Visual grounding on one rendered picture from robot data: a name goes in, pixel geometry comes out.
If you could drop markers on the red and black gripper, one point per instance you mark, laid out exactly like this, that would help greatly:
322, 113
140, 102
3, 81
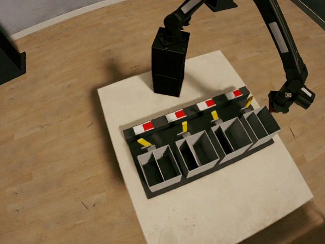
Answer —
276, 101

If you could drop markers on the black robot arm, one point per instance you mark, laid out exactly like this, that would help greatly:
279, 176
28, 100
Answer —
296, 71

